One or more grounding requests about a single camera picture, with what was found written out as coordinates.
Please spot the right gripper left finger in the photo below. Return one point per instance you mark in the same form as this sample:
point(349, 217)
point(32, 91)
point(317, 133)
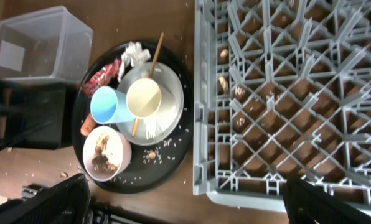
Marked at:
point(65, 202)

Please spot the grey plate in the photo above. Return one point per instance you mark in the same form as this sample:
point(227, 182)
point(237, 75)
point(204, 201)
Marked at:
point(167, 117)

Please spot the pink bowl with leftovers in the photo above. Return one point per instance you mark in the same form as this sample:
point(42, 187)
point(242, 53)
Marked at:
point(106, 153)

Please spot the grey dishwasher rack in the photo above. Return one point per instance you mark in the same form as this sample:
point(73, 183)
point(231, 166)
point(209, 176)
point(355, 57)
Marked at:
point(282, 89)

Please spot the wooden chopstick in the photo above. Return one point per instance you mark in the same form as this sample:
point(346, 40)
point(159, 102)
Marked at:
point(151, 73)

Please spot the blue plastic cup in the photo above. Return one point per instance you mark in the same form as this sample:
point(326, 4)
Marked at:
point(109, 106)

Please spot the black rectangular tray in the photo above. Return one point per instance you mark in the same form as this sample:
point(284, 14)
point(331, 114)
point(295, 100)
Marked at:
point(36, 116)

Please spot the crumpled white tissue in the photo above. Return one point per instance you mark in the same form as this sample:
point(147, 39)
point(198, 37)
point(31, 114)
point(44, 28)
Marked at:
point(134, 56)

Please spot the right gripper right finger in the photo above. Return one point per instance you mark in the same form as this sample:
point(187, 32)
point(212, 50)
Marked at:
point(305, 203)

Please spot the peanut on tray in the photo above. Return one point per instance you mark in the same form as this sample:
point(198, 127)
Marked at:
point(152, 155)

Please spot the round black tray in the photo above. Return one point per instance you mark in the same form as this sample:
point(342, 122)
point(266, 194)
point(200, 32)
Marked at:
point(139, 176)

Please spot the cream plastic cup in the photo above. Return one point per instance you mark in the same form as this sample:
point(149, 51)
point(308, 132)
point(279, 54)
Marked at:
point(146, 98)

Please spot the orange carrot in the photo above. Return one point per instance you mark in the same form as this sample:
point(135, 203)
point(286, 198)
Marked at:
point(88, 125)

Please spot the clear plastic bin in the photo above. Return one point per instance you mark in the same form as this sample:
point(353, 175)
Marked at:
point(50, 45)

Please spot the white plastic fork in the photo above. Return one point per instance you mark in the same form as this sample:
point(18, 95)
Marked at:
point(153, 128)

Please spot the red snack wrapper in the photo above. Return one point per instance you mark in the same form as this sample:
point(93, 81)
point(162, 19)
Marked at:
point(102, 77)

